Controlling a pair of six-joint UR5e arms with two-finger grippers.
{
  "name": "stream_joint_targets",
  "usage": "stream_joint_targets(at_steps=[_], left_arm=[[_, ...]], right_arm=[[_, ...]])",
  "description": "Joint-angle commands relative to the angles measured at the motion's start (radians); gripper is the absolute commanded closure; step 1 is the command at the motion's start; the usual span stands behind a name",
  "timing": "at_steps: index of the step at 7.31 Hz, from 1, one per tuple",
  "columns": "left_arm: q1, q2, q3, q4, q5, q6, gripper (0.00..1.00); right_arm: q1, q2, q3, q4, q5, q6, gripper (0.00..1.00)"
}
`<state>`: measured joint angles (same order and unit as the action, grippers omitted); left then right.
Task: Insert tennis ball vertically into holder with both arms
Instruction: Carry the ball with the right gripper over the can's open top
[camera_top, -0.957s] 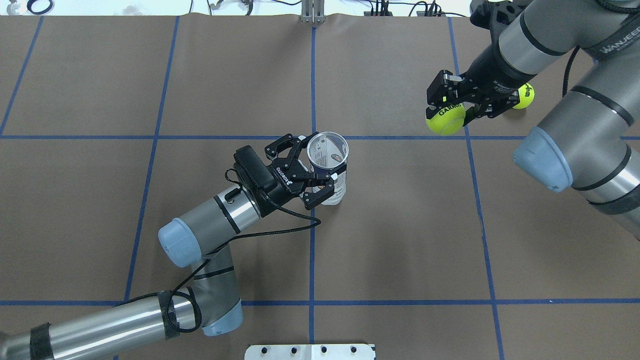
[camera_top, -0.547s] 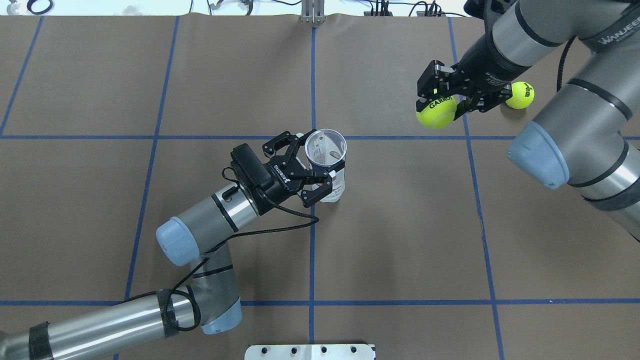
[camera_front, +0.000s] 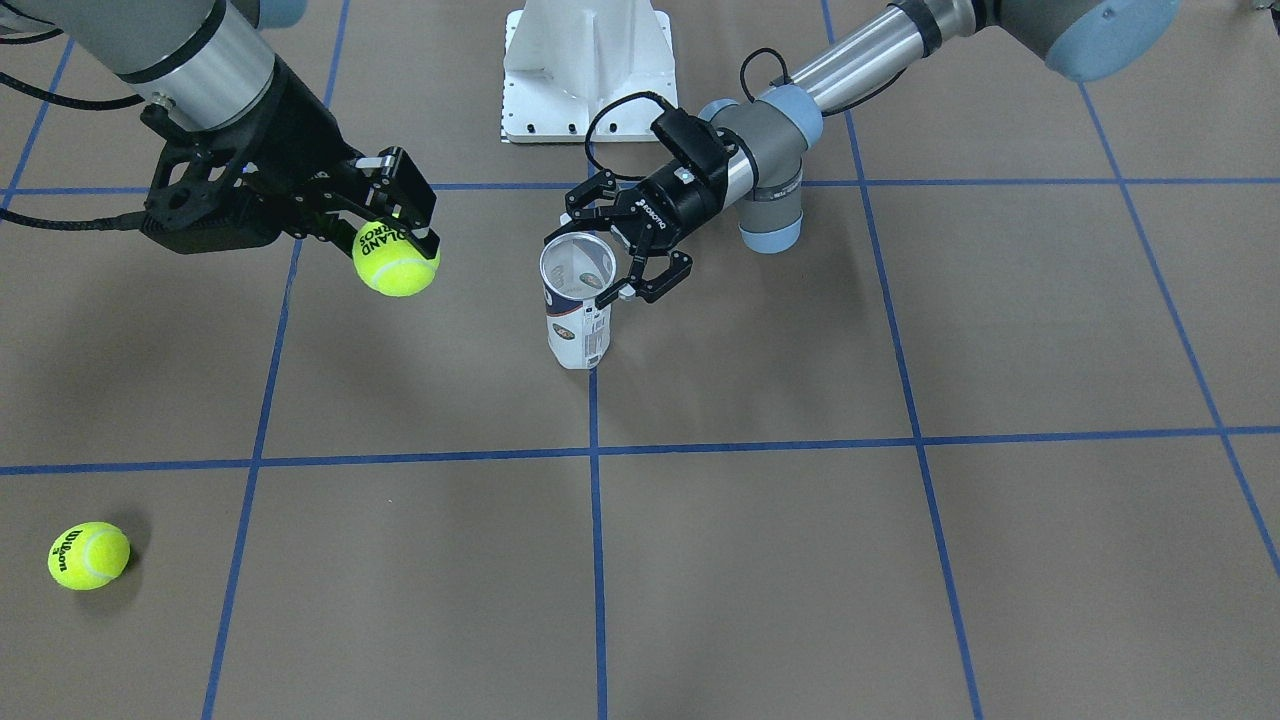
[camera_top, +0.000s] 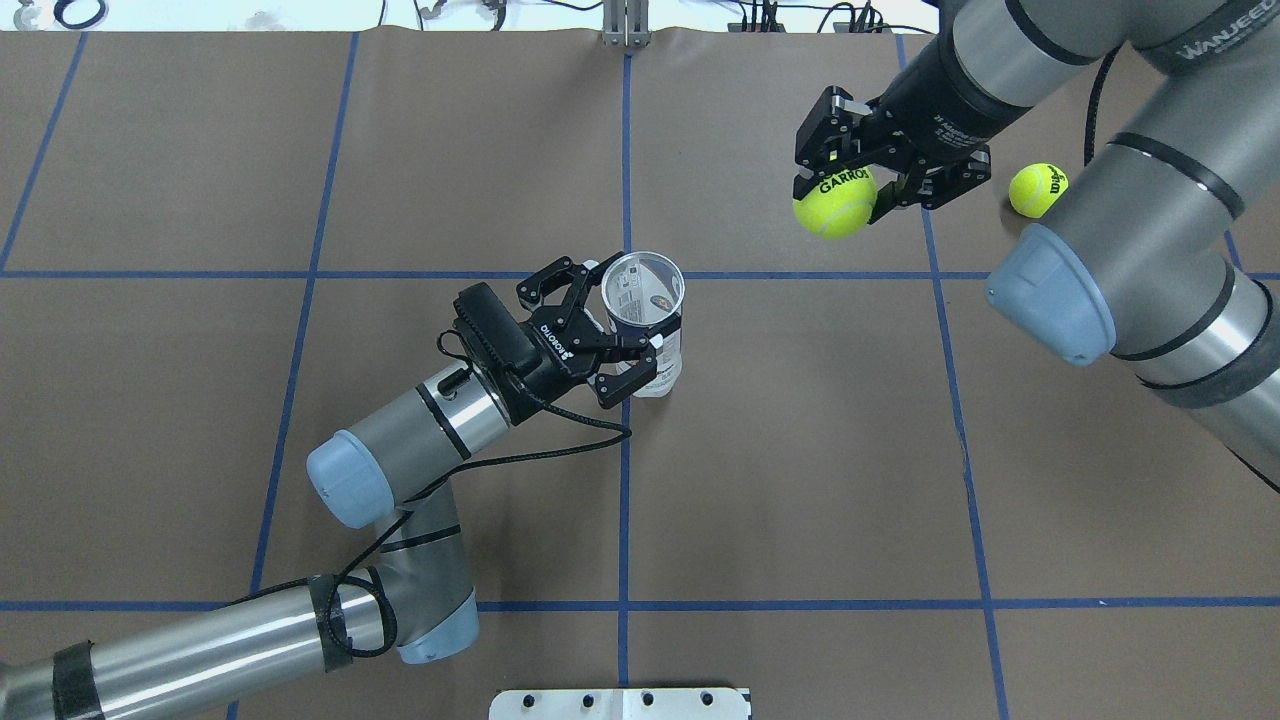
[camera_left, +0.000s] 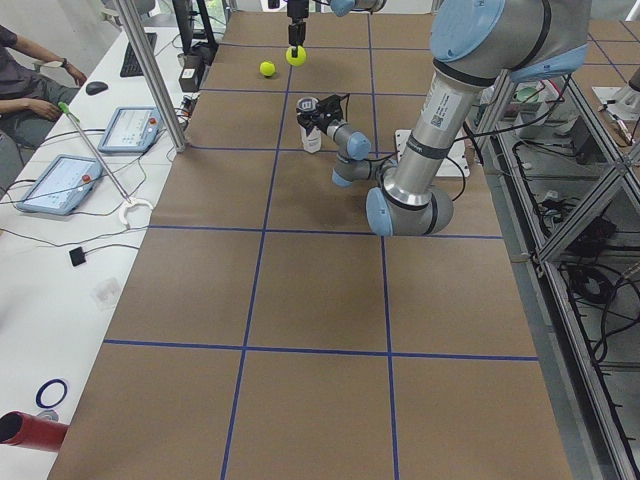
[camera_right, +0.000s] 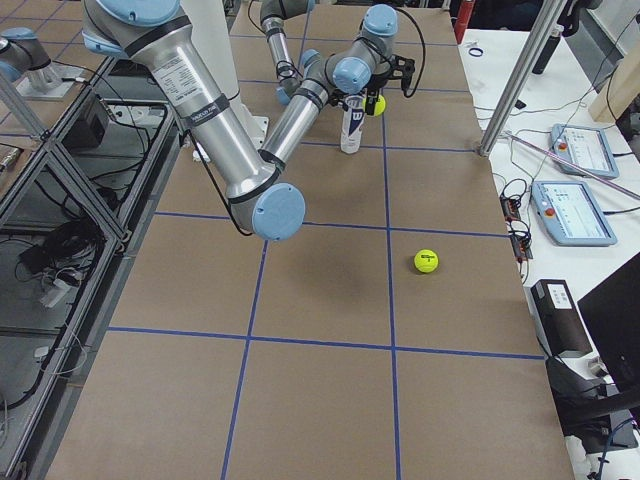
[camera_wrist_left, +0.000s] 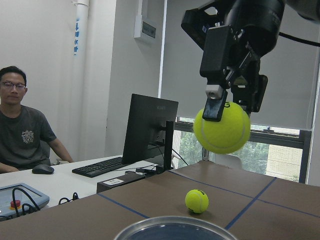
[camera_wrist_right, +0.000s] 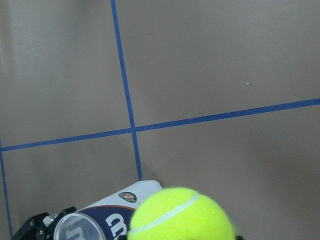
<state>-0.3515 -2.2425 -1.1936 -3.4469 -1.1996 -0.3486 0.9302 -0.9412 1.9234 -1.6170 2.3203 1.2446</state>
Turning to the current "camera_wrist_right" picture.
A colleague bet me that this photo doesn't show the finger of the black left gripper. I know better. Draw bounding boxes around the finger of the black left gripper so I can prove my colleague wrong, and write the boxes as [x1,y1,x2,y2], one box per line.
[11,206,77,240]

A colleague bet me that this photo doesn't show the white blue tennis ball can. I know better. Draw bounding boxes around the white blue tennis ball can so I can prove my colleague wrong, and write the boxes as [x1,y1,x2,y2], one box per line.
[53,180,162,240]

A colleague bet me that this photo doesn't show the yellow Roland Garros tennis ball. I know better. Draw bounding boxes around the yellow Roland Garros tennis ball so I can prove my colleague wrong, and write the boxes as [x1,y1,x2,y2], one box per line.
[127,187,237,240]

